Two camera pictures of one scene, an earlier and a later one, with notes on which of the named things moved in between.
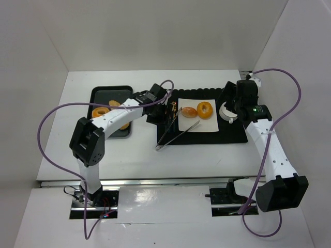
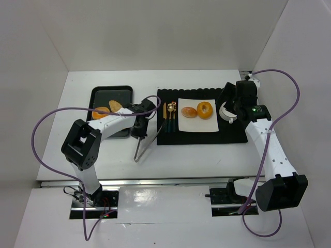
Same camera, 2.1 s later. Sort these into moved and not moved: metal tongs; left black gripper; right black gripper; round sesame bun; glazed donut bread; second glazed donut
Moved: left black gripper; metal tongs
Not moved: glazed donut bread; second glazed donut; right black gripper; round sesame bun
